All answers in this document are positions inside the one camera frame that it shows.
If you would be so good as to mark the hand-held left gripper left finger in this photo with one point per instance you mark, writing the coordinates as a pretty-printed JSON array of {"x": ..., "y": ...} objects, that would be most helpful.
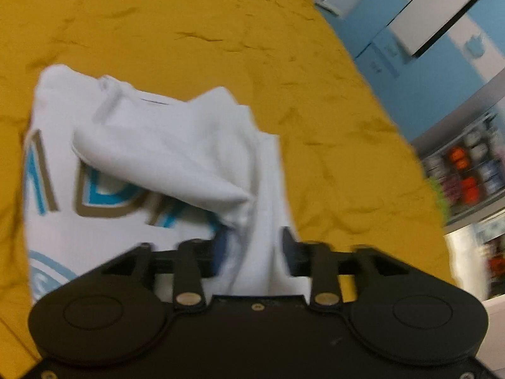
[{"x": 219, "y": 249}]

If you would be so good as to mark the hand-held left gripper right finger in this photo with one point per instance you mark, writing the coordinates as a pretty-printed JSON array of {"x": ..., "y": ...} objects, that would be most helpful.
[{"x": 290, "y": 253}]

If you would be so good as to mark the white printed sweatshirt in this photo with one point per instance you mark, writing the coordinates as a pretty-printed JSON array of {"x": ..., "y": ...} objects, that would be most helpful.
[{"x": 169, "y": 158}]

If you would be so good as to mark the green plastic basket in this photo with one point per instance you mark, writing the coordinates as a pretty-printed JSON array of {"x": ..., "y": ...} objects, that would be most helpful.
[{"x": 437, "y": 197}]

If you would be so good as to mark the shoe rack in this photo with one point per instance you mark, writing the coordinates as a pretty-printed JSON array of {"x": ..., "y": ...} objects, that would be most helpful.
[{"x": 469, "y": 166}]

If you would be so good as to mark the yellow quilted bedspread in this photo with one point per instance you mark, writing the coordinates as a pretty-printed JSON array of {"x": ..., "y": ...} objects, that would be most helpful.
[{"x": 197, "y": 27}]

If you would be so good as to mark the blue and white wardrobe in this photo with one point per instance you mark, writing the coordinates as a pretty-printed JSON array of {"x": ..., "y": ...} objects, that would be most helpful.
[{"x": 355, "y": 27}]

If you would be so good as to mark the black-framed mirror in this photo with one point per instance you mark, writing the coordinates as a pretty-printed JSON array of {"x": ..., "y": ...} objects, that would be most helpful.
[{"x": 442, "y": 12}]

